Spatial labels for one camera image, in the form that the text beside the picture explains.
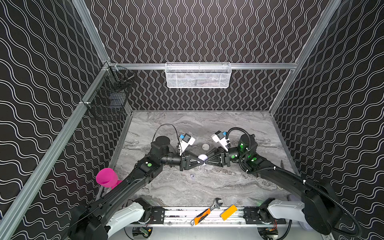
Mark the pink plastic goblet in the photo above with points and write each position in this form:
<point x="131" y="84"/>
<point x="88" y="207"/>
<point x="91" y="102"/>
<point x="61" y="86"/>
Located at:
<point x="108" y="178"/>

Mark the white wire mesh basket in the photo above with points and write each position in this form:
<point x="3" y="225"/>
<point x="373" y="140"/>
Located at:
<point x="202" y="75"/>

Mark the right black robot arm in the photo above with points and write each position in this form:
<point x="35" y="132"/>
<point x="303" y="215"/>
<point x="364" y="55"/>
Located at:
<point x="321" y="208"/>

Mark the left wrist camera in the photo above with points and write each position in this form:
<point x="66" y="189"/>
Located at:
<point x="185" y="141"/>

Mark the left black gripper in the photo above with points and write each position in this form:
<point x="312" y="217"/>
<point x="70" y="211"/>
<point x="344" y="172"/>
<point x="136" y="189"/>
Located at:
<point x="183" y="162"/>

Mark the black wire basket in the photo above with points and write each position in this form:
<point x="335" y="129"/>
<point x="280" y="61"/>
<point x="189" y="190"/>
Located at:
<point x="108" y="102"/>

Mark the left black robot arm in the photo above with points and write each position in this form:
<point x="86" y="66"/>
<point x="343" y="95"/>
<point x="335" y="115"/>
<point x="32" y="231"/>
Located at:
<point x="95" y="221"/>

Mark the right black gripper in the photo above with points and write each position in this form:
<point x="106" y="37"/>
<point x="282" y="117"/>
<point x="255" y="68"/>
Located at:
<point x="225" y="159"/>

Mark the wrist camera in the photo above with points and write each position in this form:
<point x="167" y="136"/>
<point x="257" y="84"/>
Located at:
<point x="185" y="141"/>
<point x="221" y="138"/>

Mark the white earbud charging case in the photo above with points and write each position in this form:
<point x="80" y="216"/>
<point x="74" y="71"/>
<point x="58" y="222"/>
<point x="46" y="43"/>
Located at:
<point x="205" y="147"/>

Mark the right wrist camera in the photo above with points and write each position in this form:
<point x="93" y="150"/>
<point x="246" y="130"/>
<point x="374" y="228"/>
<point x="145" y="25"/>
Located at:
<point x="221" y="138"/>

